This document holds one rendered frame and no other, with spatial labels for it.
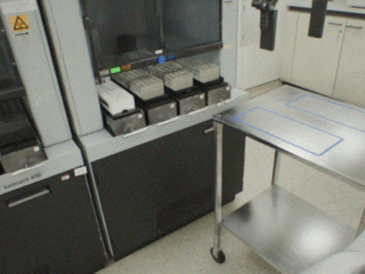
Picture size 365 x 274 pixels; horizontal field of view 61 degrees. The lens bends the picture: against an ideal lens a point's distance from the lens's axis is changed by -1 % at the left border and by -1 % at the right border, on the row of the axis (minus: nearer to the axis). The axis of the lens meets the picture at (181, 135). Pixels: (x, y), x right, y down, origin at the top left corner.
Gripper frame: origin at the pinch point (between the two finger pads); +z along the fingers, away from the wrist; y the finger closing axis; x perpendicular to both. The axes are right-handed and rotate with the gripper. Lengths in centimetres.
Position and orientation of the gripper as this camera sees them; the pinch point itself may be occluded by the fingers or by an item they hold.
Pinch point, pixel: (292, 37)
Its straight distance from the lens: 65.5
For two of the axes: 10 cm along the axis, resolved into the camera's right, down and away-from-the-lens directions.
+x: -5.4, -3.9, 7.4
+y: 8.4, -3.1, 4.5
